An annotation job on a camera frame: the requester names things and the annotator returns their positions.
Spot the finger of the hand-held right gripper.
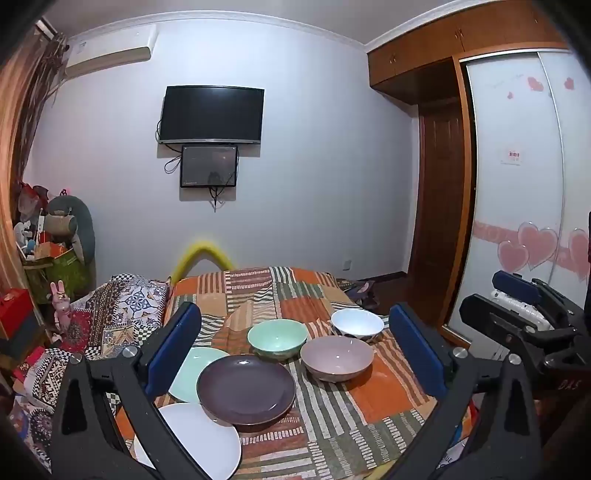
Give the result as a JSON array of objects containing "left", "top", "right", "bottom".
[
  {"left": 492, "top": 271, "right": 542, "bottom": 302},
  {"left": 460, "top": 294, "right": 532, "bottom": 344}
]

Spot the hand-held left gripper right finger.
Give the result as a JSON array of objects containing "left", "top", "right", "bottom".
[{"left": 383, "top": 302, "right": 543, "bottom": 480}]

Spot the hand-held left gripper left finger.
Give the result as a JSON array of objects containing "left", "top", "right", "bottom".
[{"left": 50, "top": 301, "right": 218, "bottom": 480}]

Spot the pink ceramic bowl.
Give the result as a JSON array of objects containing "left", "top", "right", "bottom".
[{"left": 300, "top": 335, "right": 375, "bottom": 383}]

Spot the green ceramic plate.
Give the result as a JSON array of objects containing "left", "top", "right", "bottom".
[{"left": 168, "top": 347, "right": 232, "bottom": 404}]

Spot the white ceramic bowl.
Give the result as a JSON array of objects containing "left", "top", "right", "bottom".
[{"left": 331, "top": 308, "right": 385, "bottom": 343}]

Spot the patterned patchwork pillow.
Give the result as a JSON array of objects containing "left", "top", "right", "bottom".
[{"left": 69, "top": 274, "right": 171, "bottom": 361}]

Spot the purple ceramic plate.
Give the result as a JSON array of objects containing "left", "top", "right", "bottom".
[{"left": 197, "top": 354, "right": 297, "bottom": 426}]

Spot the dark slippers pile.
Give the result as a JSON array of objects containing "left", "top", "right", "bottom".
[{"left": 337, "top": 277, "right": 382, "bottom": 311}]

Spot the white ceramic plate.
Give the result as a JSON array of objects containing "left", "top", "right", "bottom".
[{"left": 133, "top": 403, "right": 242, "bottom": 480}]

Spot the green ceramic bowl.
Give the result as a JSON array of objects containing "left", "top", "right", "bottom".
[{"left": 247, "top": 319, "right": 308, "bottom": 361}]

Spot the yellow hoop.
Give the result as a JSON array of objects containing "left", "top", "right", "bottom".
[{"left": 171, "top": 240, "right": 234, "bottom": 282}]

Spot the striped patchwork blanket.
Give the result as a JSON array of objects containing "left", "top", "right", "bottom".
[{"left": 113, "top": 266, "right": 476, "bottom": 480}]

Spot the dark wooden door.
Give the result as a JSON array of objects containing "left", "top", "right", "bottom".
[{"left": 409, "top": 104, "right": 476, "bottom": 280}]

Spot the pink rabbit figure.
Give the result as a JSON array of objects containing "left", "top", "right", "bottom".
[{"left": 50, "top": 281, "right": 75, "bottom": 334}]

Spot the green bag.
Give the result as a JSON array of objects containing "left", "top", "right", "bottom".
[{"left": 23, "top": 247, "right": 90, "bottom": 302}]

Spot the black white patterned cloth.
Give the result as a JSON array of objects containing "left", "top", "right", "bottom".
[{"left": 11, "top": 346, "right": 121, "bottom": 467}]

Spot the wooden wardrobe with heart doors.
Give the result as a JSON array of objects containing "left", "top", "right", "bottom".
[{"left": 367, "top": 0, "right": 591, "bottom": 352}]

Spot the grey plush toy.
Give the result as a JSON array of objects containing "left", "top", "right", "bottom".
[{"left": 46, "top": 194, "right": 96, "bottom": 266}]

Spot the red box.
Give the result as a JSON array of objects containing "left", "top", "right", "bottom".
[{"left": 0, "top": 288, "right": 36, "bottom": 340}]

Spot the pile of toys and bags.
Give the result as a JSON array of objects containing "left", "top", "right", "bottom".
[{"left": 14, "top": 182, "right": 52, "bottom": 259}]

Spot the brown curtain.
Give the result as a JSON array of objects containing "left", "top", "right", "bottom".
[{"left": 0, "top": 18, "right": 68, "bottom": 296}]

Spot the white air conditioner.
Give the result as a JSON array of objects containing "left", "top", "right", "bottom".
[{"left": 64, "top": 25, "right": 158, "bottom": 78}]

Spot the black hanging cable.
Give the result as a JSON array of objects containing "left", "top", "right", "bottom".
[{"left": 209, "top": 173, "right": 236, "bottom": 213}]

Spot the small black wall monitor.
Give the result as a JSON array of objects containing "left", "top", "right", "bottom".
[{"left": 180, "top": 144, "right": 239, "bottom": 188}]

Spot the black wall television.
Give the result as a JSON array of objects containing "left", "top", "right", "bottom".
[{"left": 158, "top": 85, "right": 265, "bottom": 145}]

